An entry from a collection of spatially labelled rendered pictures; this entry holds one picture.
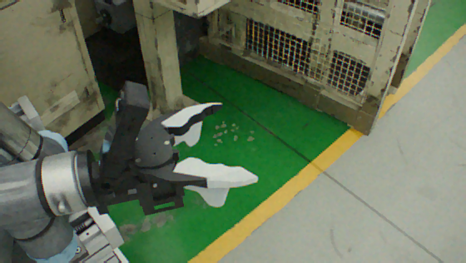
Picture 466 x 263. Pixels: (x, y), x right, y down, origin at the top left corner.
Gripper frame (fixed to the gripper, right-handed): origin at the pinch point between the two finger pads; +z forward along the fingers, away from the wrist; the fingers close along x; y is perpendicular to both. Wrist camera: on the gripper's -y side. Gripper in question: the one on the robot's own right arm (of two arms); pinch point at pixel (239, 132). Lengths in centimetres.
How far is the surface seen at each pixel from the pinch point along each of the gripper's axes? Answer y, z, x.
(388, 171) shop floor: 99, 95, -62
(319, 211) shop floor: 100, 51, -53
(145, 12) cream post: 26, -5, -123
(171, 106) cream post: 81, 0, -129
